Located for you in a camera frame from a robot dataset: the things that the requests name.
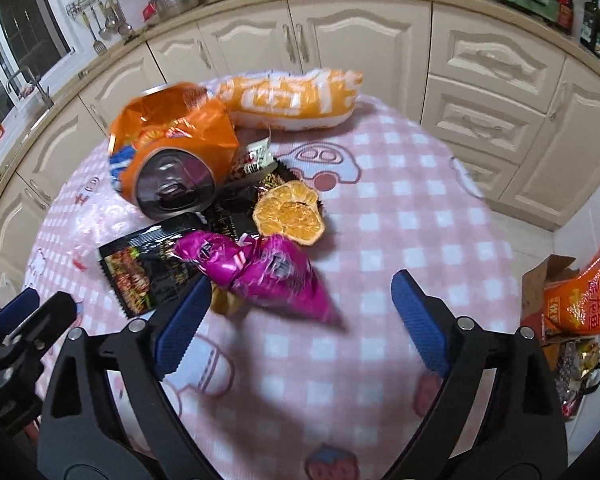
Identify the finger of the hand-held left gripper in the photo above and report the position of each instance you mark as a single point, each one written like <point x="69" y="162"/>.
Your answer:
<point x="45" y="325"/>
<point x="15" y="311"/>

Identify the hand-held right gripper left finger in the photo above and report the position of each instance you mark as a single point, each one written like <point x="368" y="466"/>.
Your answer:
<point x="180" y="325"/>

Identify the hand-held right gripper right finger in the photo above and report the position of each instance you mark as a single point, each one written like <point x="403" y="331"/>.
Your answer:
<point x="420" y="325"/>

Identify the magenta foil wrapper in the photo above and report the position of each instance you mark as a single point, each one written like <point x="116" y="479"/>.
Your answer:
<point x="285" y="280"/>
<point x="205" y="252"/>

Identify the small gold wrapper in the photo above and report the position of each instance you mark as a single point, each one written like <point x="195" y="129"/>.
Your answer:
<point x="225" y="302"/>

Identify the black snack packet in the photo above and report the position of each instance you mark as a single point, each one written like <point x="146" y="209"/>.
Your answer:
<point x="135" y="265"/>

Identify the cream cabinet door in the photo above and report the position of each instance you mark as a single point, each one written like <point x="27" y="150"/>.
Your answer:
<point x="115" y="85"/>
<point x="10" y="220"/>
<point x="370" y="35"/>
<point x="180" y="57"/>
<point x="55" y="150"/>
<point x="565" y="150"/>
<point x="250" y="45"/>

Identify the cardboard box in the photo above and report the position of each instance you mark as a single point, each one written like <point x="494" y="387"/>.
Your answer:
<point x="535" y="290"/>

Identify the pink checked tablecloth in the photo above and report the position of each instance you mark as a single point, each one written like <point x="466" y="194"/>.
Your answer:
<point x="380" y="210"/>

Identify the black gold printed wrapper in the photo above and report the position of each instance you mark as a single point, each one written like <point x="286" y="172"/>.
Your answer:
<point x="240" y="205"/>

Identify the small snack packet table edge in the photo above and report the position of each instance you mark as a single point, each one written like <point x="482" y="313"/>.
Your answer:
<point x="285" y="225"/>

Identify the orange soda can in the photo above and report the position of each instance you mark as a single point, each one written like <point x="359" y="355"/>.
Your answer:
<point x="175" y="180"/>

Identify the cream kitchen cabinet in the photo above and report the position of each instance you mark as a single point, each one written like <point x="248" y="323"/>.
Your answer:
<point x="525" y="212"/>

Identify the black bag of gold packets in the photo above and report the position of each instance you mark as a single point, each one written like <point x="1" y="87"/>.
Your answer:
<point x="575" y="365"/>

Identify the orange rice bag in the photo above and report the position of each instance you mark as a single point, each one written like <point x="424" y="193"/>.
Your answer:
<point x="585" y="300"/>

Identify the cream cabinet drawer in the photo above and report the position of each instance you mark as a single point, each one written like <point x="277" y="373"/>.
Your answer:
<point x="500" y="55"/>
<point x="485" y="115"/>
<point x="490" y="172"/>

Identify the dried orange slice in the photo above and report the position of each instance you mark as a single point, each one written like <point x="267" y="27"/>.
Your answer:
<point x="295" y="192"/>

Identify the small white green wrapper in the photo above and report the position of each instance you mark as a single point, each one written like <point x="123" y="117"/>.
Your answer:
<point x="255" y="157"/>

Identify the crumpled orange snack bag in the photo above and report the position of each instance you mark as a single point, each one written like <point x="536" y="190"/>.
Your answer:
<point x="190" y="125"/>

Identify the metal faucet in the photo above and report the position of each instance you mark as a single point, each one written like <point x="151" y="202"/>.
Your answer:
<point x="30" y="80"/>

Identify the orange and white snack packet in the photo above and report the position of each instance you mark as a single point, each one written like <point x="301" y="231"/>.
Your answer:
<point x="290" y="100"/>

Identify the kitchen window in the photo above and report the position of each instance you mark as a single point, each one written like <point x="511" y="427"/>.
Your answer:
<point x="20" y="35"/>

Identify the hanging metal spatula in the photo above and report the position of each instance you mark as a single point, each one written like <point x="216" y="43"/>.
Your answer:
<point x="99" y="45"/>

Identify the metal utensil rack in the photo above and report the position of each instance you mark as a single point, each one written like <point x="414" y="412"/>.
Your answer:
<point x="95" y="0"/>

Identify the dark sauce bottle red label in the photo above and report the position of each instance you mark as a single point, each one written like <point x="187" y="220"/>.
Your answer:
<point x="566" y="15"/>

